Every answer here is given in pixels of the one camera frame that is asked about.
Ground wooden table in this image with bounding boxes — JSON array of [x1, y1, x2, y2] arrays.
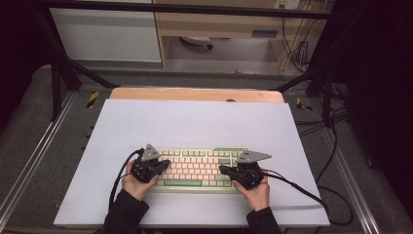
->
[[109, 86, 285, 104]]

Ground black metal frame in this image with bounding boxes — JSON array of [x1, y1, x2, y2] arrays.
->
[[30, 0, 345, 128]]

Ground hanging cable bundle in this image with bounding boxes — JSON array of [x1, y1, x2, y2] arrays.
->
[[280, 13, 314, 75]]

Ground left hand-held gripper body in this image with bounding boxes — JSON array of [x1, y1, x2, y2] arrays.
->
[[130, 142, 164, 184]]

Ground light wooden desk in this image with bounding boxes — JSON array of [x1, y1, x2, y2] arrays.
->
[[151, 0, 336, 70]]

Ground black curtain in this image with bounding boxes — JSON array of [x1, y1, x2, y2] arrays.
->
[[324, 0, 413, 222], [0, 0, 55, 131]]

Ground left hand-held gripper black cable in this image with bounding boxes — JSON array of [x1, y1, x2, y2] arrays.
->
[[108, 148, 145, 210]]

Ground aluminium floor rail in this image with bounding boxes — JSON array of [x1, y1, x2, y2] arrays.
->
[[0, 92, 78, 222], [319, 129, 382, 234]]

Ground white wall socket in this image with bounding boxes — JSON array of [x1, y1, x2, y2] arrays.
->
[[273, 0, 302, 11]]

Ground right hand-held gripper black cable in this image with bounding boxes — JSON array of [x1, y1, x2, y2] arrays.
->
[[260, 169, 355, 227]]

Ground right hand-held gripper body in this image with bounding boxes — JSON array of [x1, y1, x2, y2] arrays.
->
[[229, 149, 273, 191]]

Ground yellow black tape strip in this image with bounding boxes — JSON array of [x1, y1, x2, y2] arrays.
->
[[295, 97, 314, 112], [86, 91, 100, 109]]

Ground black floor cables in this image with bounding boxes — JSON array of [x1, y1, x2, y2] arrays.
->
[[293, 82, 351, 183]]

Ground cream pink green keyboard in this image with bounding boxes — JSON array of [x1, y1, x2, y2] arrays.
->
[[146, 146, 251, 195]]

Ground person's right hand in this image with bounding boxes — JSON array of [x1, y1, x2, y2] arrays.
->
[[232, 175, 272, 213]]

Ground white chair base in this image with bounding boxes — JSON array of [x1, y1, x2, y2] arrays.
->
[[178, 35, 214, 51]]

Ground white cabinet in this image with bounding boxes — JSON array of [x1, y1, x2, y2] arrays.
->
[[49, 7, 163, 63]]

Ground hand-held gripper black cable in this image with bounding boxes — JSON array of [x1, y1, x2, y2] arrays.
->
[[260, 169, 355, 227], [108, 148, 145, 210]]

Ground person's left hand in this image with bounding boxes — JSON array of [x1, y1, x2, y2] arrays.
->
[[121, 160, 161, 202]]

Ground white table cover board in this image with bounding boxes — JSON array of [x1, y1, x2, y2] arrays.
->
[[53, 98, 331, 228]]

